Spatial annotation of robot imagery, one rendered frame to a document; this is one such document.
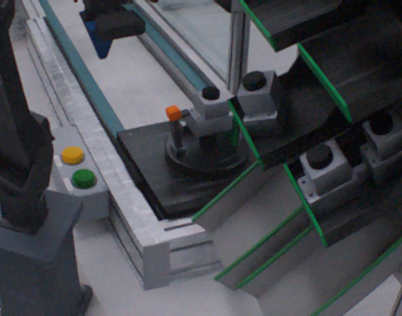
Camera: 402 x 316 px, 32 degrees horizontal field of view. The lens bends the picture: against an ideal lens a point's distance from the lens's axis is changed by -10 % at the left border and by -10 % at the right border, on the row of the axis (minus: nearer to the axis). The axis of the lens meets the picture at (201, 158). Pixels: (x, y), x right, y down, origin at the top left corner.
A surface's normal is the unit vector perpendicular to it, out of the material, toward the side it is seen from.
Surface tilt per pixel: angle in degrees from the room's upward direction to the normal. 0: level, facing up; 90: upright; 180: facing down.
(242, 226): 45
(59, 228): 0
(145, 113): 0
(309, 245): 90
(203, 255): 90
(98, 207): 90
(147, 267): 90
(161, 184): 0
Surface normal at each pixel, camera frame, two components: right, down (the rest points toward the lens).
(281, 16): -0.36, -0.69
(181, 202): 0.05, -0.81
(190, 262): 0.41, 0.54
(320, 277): -0.65, -0.50
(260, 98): -0.23, 0.72
